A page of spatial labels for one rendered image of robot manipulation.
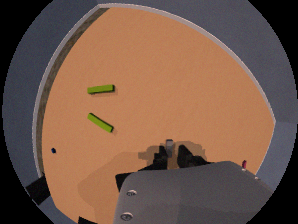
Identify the lime green rod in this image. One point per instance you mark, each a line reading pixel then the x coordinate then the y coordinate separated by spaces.
pixel 100 89
pixel 104 125

